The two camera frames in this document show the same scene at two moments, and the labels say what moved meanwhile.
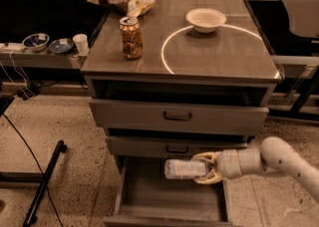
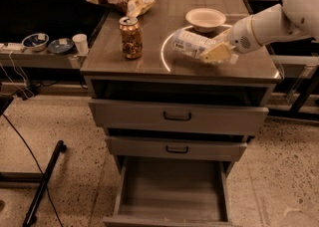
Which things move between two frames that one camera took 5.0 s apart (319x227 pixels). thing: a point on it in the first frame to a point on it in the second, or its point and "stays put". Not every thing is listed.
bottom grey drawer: x=145 y=198 stays put
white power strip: x=11 y=47 stays put
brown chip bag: x=123 y=0 stays put
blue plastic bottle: x=182 y=168 to x=190 y=44
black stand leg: x=31 y=215 stays put
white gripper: x=227 y=164 to x=239 y=37
